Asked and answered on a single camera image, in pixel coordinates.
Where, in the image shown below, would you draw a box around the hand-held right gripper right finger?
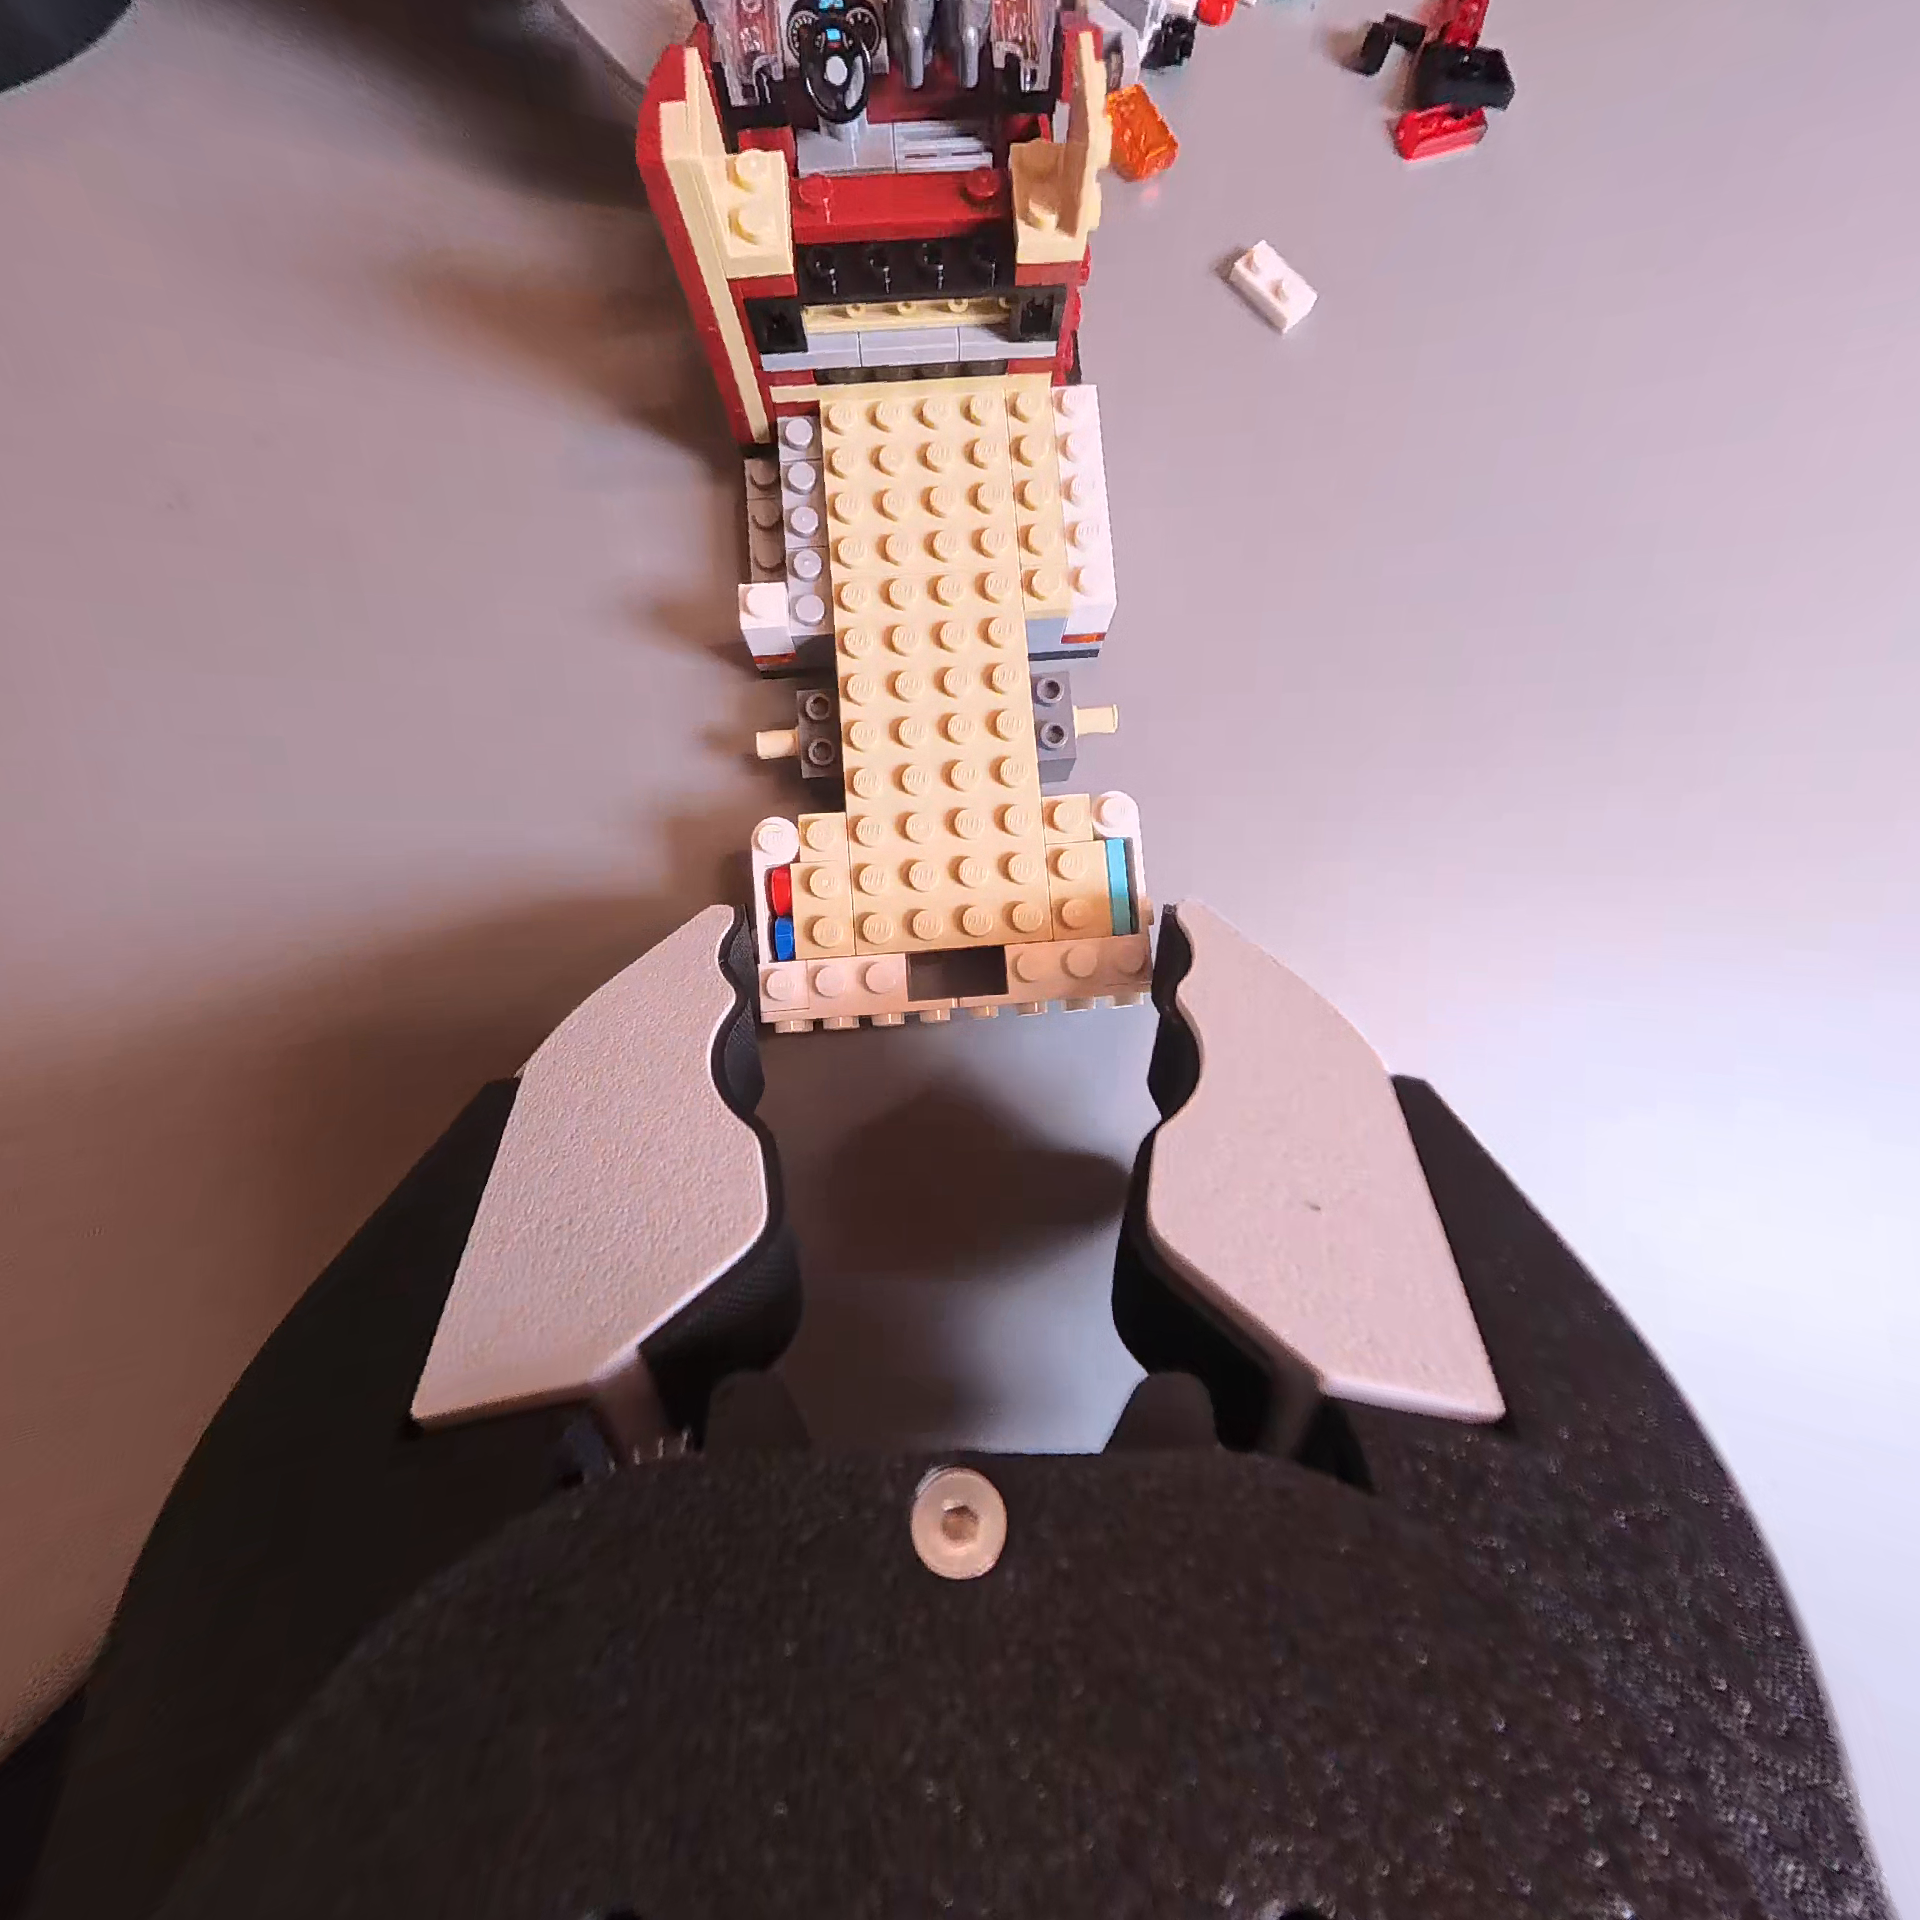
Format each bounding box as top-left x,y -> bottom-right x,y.
1114,897 -> 1508,1426

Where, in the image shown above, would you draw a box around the grey desk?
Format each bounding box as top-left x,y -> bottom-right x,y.
0,0 -> 1920,1771

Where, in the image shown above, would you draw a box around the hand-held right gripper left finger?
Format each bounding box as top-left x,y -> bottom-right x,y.
407,901 -> 804,1450

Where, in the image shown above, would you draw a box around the pile of small grey bricks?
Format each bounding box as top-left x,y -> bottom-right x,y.
1103,0 -> 1249,74

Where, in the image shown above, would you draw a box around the white small brick plate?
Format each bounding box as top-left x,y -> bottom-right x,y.
1219,240 -> 1321,337

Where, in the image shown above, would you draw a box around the red toy brick truck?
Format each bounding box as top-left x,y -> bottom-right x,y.
633,0 -> 1158,1039

